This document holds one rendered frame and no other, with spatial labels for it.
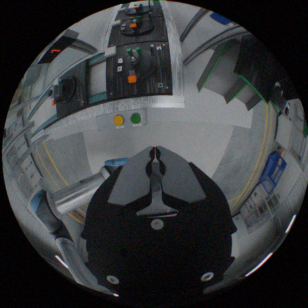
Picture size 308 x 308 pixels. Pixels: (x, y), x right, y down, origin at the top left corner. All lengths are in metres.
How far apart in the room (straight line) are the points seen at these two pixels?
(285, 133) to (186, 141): 3.83
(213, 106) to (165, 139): 0.32
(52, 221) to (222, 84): 0.75
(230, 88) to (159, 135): 0.40
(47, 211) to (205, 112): 0.78
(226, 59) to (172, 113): 0.36
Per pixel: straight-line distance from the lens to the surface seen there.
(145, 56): 0.39
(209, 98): 0.56
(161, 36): 0.48
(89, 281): 0.32
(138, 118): 0.38
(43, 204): 0.41
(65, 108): 0.56
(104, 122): 0.44
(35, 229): 8.69
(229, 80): 0.40
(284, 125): 4.05
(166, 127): 0.51
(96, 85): 0.50
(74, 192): 0.38
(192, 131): 0.55
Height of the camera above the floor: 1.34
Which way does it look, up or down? 58 degrees down
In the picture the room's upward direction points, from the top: 177 degrees clockwise
